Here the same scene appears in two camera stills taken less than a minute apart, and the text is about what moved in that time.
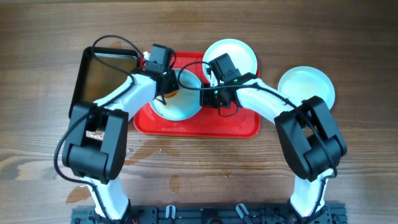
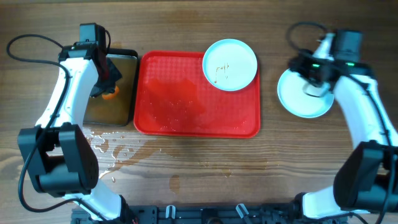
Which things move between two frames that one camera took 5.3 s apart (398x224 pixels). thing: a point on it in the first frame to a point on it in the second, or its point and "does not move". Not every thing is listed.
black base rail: (211, 215) does not move
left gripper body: (170, 84) to (102, 79)
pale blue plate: (240, 55) does not move
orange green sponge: (171, 94) to (110, 96)
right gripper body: (213, 98) to (307, 66)
